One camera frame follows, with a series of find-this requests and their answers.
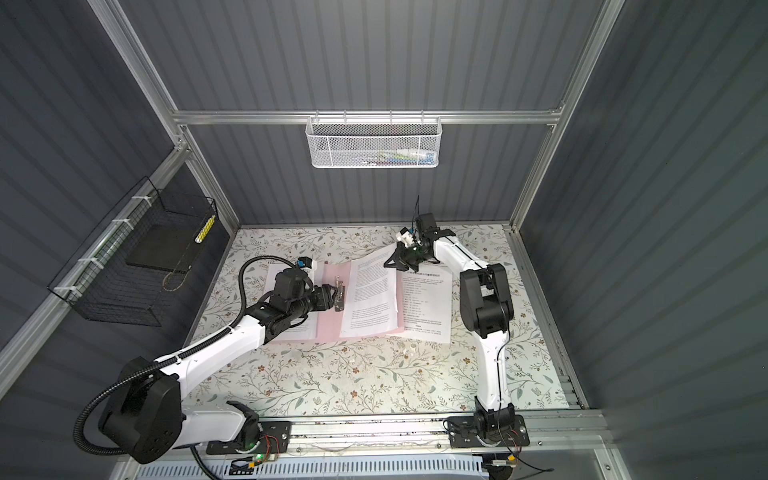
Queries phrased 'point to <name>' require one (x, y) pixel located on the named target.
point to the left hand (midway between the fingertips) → (330, 289)
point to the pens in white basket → (403, 157)
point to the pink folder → (330, 322)
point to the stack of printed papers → (371, 302)
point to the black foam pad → (166, 246)
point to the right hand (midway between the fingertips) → (388, 266)
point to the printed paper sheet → (309, 328)
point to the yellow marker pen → (205, 229)
